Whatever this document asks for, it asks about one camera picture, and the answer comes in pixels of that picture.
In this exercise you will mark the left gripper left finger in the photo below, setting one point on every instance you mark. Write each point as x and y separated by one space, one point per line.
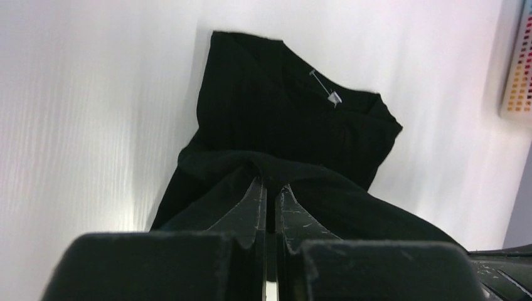
246 220

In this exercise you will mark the white plastic laundry basket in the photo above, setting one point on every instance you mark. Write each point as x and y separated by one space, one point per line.
518 117

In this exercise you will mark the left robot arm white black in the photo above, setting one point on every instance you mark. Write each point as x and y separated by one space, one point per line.
334 241

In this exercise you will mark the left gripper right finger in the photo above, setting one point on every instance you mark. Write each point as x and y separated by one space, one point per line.
295 224

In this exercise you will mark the white garment tag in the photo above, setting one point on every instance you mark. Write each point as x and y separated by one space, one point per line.
332 96

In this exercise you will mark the yellow t shirt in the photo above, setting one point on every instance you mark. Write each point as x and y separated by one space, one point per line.
519 95

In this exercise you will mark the black t shirt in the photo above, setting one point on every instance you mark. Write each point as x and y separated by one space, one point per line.
261 114

